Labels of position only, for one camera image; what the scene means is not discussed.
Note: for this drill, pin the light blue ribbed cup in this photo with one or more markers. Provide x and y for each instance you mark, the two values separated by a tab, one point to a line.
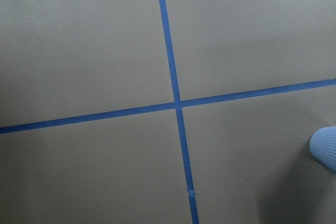
322	146

